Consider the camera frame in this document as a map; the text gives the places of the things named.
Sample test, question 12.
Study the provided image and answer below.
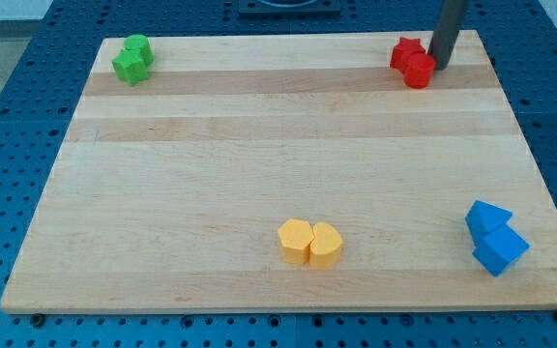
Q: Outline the yellow hexagon block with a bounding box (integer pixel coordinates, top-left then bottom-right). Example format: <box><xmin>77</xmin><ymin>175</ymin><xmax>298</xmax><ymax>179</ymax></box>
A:
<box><xmin>278</xmin><ymin>218</ymin><xmax>314</xmax><ymax>265</ymax></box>

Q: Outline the red star block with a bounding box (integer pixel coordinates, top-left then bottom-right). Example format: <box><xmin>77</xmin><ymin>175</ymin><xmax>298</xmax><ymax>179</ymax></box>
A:
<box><xmin>390</xmin><ymin>37</ymin><xmax>425</xmax><ymax>73</ymax></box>

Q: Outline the green cylinder block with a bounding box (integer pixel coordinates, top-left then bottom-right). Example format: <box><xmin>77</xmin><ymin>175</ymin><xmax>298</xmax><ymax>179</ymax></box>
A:
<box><xmin>124</xmin><ymin>34</ymin><xmax>154</xmax><ymax>66</ymax></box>

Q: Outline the red cylinder block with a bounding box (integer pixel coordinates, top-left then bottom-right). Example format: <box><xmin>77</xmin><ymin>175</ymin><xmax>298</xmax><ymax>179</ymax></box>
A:
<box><xmin>403</xmin><ymin>53</ymin><xmax>436</xmax><ymax>89</ymax></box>

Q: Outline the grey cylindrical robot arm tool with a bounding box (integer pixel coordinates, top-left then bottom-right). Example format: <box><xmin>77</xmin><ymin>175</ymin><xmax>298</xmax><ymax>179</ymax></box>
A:
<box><xmin>427</xmin><ymin>0</ymin><xmax>468</xmax><ymax>71</ymax></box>

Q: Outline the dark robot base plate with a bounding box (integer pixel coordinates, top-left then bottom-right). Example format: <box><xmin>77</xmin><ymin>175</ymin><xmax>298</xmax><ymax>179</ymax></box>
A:
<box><xmin>236</xmin><ymin>0</ymin><xmax>342</xmax><ymax>16</ymax></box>

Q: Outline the yellow heart block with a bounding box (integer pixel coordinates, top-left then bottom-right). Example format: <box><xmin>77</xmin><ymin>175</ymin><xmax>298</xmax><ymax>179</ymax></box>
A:
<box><xmin>309</xmin><ymin>222</ymin><xmax>343</xmax><ymax>270</ymax></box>

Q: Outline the blue cube block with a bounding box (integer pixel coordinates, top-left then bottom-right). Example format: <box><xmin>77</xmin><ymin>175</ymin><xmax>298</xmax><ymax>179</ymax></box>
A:
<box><xmin>473</xmin><ymin>224</ymin><xmax>530</xmax><ymax>276</ymax></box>

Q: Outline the wooden board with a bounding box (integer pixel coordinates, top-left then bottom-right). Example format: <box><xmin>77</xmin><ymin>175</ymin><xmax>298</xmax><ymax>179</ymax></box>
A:
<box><xmin>0</xmin><ymin>30</ymin><xmax>557</xmax><ymax>315</ymax></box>

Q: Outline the green star block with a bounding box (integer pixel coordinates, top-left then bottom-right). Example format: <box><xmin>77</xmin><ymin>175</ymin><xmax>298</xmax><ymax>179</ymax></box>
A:
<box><xmin>112</xmin><ymin>49</ymin><xmax>149</xmax><ymax>86</ymax></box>

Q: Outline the blue triangle block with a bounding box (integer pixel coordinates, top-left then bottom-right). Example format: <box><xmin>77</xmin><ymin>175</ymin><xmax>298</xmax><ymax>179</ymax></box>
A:
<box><xmin>464</xmin><ymin>200</ymin><xmax>513</xmax><ymax>246</ymax></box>

